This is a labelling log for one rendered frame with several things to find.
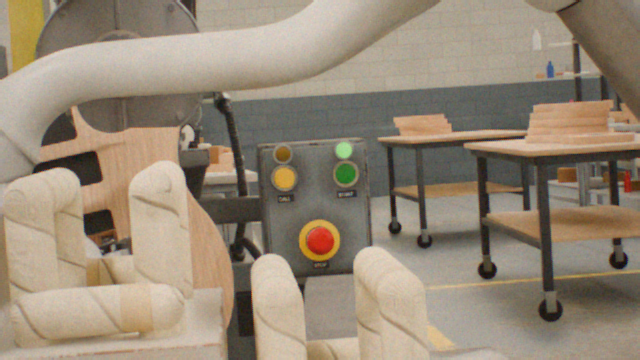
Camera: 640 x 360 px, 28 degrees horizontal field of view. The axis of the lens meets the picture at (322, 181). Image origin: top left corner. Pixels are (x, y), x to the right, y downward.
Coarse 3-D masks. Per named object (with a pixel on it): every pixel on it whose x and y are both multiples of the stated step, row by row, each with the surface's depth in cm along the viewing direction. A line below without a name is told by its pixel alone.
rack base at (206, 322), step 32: (192, 320) 91; (224, 320) 100; (0, 352) 83; (32, 352) 82; (64, 352) 81; (96, 352) 81; (128, 352) 81; (160, 352) 81; (192, 352) 81; (224, 352) 88
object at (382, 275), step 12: (360, 252) 103; (372, 252) 100; (384, 252) 99; (360, 264) 99; (372, 264) 95; (384, 264) 92; (396, 264) 91; (360, 276) 98; (372, 276) 91; (384, 276) 87; (396, 276) 86; (408, 276) 86; (372, 288) 90; (384, 288) 86; (396, 288) 85; (408, 288) 86; (420, 288) 86
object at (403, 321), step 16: (384, 304) 86; (400, 304) 85; (416, 304) 86; (384, 320) 86; (400, 320) 85; (416, 320) 86; (384, 336) 86; (400, 336) 86; (416, 336) 86; (384, 352) 86; (400, 352) 86; (416, 352) 86
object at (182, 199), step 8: (184, 184) 102; (184, 192) 102; (184, 200) 102; (184, 208) 102; (184, 216) 102; (184, 224) 102; (184, 232) 102; (184, 240) 101; (184, 248) 101; (184, 256) 101; (184, 264) 101; (184, 272) 101; (184, 280) 101; (192, 280) 103; (192, 288) 102; (192, 296) 102
